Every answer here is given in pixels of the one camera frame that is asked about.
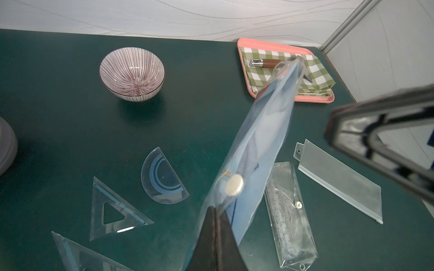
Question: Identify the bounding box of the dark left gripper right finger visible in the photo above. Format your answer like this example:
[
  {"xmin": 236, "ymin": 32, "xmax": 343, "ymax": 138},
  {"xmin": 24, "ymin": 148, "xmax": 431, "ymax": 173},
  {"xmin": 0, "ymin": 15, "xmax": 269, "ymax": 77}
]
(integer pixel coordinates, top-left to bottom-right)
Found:
[{"xmin": 217, "ymin": 212, "xmax": 248, "ymax": 271}]

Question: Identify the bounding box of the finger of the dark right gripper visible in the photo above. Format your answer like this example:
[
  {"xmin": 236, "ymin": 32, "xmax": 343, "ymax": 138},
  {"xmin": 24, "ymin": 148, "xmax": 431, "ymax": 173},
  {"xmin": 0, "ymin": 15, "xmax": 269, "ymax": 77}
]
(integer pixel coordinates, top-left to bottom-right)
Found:
[
  {"xmin": 330, "ymin": 130, "xmax": 434, "ymax": 203},
  {"xmin": 324, "ymin": 84, "xmax": 434, "ymax": 149}
]

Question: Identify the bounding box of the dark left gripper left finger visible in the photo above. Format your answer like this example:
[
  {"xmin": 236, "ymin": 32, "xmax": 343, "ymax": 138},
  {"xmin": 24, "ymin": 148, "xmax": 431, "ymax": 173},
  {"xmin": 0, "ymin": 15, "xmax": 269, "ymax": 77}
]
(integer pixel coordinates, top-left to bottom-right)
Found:
[{"xmin": 186, "ymin": 207, "xmax": 217, "ymax": 271}]

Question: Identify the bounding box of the clear ruler set pouch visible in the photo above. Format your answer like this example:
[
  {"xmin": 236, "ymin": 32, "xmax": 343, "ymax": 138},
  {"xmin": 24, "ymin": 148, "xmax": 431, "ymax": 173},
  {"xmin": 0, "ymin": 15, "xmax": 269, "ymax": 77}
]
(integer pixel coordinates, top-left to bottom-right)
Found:
[{"xmin": 293, "ymin": 140, "xmax": 383, "ymax": 225}]

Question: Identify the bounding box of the small clear triangle ruler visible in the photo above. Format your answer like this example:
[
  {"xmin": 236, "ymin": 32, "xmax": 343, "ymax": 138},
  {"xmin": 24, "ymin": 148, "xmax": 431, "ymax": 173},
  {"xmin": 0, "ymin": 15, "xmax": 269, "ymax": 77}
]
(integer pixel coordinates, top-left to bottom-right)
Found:
[{"xmin": 89, "ymin": 177, "xmax": 154, "ymax": 241}]

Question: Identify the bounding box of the blue clear protractor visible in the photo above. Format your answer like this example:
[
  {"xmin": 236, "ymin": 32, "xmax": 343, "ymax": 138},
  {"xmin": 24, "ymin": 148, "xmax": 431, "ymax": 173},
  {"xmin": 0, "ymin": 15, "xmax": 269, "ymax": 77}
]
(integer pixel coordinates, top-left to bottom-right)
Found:
[{"xmin": 141, "ymin": 147, "xmax": 189, "ymax": 204}]

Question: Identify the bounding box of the blue printed ruler set card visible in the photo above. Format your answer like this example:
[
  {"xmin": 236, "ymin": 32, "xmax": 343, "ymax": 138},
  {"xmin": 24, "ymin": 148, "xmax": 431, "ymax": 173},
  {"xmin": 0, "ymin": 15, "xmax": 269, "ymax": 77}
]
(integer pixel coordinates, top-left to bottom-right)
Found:
[{"xmin": 181, "ymin": 55, "xmax": 306, "ymax": 271}]

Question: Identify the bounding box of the large clear triangle ruler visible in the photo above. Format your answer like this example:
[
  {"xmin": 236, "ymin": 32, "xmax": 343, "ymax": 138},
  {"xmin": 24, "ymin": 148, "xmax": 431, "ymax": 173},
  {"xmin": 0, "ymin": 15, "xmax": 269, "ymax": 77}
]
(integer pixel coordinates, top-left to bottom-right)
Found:
[{"xmin": 52, "ymin": 231, "xmax": 132, "ymax": 271}]

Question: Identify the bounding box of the green white checkered cloth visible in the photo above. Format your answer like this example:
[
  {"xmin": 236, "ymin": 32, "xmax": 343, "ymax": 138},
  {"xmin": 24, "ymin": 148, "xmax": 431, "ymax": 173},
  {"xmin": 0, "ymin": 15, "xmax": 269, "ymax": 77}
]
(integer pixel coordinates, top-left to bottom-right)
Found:
[{"xmin": 240, "ymin": 47, "xmax": 335, "ymax": 97}]

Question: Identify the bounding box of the pink plastic tray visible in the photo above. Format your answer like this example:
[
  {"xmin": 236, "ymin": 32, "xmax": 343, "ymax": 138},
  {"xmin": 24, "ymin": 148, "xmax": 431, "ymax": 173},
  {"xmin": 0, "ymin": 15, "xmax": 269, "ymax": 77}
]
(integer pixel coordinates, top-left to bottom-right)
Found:
[{"xmin": 236, "ymin": 38, "xmax": 336, "ymax": 105}]

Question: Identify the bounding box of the purple striped bowl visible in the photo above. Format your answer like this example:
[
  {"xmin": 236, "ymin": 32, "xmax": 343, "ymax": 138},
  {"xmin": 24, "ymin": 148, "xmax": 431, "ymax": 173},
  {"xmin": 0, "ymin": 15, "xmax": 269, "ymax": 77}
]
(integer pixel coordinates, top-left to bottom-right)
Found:
[{"xmin": 99, "ymin": 47, "xmax": 166, "ymax": 102}]

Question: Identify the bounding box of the plain lilac bowl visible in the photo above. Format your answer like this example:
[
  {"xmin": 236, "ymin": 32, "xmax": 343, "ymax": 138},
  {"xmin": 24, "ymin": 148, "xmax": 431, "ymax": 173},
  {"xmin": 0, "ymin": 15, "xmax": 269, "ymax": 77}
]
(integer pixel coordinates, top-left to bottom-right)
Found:
[{"xmin": 1, "ymin": 118, "xmax": 18, "ymax": 175}]

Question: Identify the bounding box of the wooden handled metal scraper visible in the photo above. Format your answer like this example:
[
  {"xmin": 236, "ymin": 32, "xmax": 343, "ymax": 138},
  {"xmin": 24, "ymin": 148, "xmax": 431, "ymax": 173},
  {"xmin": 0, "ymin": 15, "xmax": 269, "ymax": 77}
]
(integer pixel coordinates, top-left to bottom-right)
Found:
[{"xmin": 245, "ymin": 56, "xmax": 304, "ymax": 86}]

